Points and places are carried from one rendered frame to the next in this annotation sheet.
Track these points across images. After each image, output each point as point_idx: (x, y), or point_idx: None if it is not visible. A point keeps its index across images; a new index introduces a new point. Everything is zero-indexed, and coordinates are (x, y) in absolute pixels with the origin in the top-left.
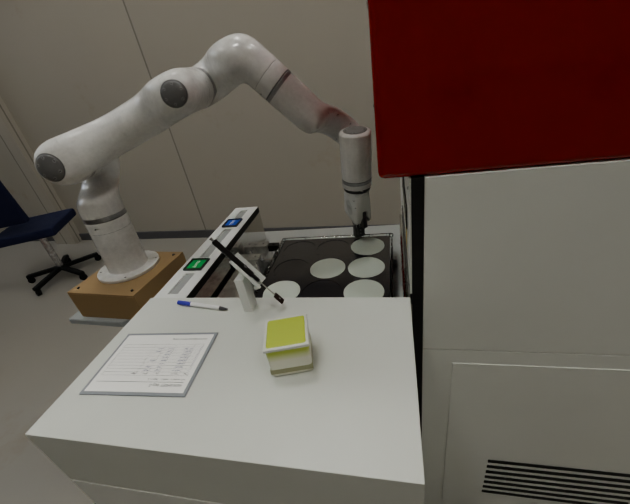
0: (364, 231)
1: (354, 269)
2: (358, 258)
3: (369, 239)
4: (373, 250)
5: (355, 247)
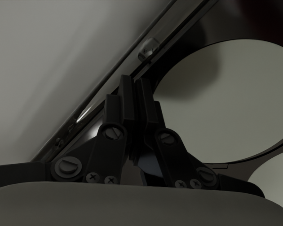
0: (151, 92)
1: (280, 202)
2: (252, 172)
3: (192, 76)
4: (273, 119)
5: (191, 146)
